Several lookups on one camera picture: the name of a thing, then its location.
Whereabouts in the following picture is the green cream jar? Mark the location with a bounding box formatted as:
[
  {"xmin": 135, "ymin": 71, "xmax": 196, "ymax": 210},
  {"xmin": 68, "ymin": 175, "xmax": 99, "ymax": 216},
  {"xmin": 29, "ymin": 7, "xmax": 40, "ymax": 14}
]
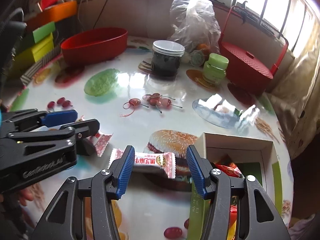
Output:
[{"xmin": 202, "ymin": 53, "xmax": 229, "ymax": 85}]

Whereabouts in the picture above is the red packet in box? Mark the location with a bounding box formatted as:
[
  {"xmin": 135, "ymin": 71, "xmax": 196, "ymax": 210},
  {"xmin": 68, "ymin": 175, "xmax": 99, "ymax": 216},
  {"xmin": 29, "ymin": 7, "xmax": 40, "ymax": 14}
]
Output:
[{"xmin": 215, "ymin": 155, "xmax": 244, "ymax": 240}]

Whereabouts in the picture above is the orange box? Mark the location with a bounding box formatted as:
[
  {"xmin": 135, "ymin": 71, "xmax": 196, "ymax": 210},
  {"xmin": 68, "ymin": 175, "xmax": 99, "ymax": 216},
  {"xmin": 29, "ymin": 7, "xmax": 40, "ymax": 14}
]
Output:
[{"xmin": 26, "ymin": 1, "xmax": 78, "ymax": 32}]

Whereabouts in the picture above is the red basket with lid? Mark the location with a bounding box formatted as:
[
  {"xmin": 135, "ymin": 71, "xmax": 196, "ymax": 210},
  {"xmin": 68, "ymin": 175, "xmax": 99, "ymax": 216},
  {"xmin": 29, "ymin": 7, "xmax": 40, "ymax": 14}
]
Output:
[{"xmin": 218, "ymin": 5, "xmax": 289, "ymax": 96}]

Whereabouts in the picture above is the red oval basin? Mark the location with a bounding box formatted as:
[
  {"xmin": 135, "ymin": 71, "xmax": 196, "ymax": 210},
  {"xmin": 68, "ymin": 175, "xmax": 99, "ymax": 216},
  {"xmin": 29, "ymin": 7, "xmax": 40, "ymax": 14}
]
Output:
[{"xmin": 61, "ymin": 27, "xmax": 127, "ymax": 67}]

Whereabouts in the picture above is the dark jar white lid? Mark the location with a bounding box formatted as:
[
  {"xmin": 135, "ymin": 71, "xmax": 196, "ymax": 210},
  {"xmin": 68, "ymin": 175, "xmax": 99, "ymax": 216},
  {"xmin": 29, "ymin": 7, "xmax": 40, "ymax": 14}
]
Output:
[{"xmin": 151, "ymin": 40, "xmax": 185, "ymax": 78}]

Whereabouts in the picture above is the clear plastic bag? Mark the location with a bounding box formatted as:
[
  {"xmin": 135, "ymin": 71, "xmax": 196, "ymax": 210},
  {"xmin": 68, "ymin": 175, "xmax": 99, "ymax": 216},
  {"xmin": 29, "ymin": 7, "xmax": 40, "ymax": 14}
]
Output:
[{"xmin": 168, "ymin": 0, "xmax": 221, "ymax": 53}]

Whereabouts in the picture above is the cream patterned curtain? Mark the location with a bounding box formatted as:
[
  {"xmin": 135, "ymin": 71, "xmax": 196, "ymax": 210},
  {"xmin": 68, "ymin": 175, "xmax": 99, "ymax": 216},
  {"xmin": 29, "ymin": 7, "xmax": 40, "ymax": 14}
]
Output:
[{"xmin": 268, "ymin": 19, "xmax": 319, "ymax": 159}]

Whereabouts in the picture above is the pink white candy packet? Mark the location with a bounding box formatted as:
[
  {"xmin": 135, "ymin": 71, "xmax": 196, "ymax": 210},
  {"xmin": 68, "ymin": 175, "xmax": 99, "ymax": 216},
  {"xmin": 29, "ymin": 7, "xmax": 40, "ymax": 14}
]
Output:
[{"xmin": 107, "ymin": 147, "xmax": 177, "ymax": 180}]

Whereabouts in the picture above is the small pink candy packet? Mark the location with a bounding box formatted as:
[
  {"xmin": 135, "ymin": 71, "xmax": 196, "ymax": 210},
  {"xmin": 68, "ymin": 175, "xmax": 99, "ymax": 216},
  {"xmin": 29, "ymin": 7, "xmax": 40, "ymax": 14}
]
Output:
[{"xmin": 88, "ymin": 132, "xmax": 112, "ymax": 157}]

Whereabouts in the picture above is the white green cardboard box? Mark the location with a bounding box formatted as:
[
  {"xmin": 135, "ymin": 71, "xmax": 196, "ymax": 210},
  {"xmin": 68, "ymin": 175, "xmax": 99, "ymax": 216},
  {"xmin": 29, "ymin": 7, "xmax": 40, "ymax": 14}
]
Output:
[{"xmin": 190, "ymin": 132, "xmax": 283, "ymax": 240}]

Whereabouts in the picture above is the yellow box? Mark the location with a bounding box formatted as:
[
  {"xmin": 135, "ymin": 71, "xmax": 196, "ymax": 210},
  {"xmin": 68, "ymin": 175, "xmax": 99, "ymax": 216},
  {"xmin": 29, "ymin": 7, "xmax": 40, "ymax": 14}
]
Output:
[{"xmin": 8, "ymin": 33, "xmax": 54, "ymax": 79}]

